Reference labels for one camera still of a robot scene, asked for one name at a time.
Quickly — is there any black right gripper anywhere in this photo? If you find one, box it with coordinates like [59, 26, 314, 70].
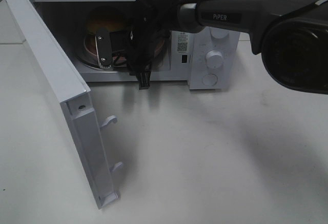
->
[95, 0, 180, 90]

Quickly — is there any pink plate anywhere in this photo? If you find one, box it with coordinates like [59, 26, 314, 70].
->
[83, 34, 167, 66]

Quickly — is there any burger with lettuce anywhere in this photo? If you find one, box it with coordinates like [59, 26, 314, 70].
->
[86, 6, 130, 34]

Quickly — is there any white microwave door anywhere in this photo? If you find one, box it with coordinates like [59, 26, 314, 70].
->
[5, 0, 123, 209]

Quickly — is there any white dial knob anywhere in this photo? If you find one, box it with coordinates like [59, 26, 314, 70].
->
[205, 50, 224, 69]
[210, 27, 230, 39]

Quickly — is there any round white door button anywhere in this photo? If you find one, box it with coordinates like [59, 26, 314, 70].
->
[202, 74, 218, 86]

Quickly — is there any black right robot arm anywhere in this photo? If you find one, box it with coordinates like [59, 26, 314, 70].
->
[95, 0, 327, 94]

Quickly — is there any white microwave oven body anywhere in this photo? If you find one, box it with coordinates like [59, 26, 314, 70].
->
[6, 0, 239, 89]

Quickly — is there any glass microwave turntable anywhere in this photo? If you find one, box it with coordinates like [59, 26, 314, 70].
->
[76, 53, 170, 72]

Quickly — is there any white warning label sticker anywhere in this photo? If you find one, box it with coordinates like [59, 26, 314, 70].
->
[176, 32, 190, 54]

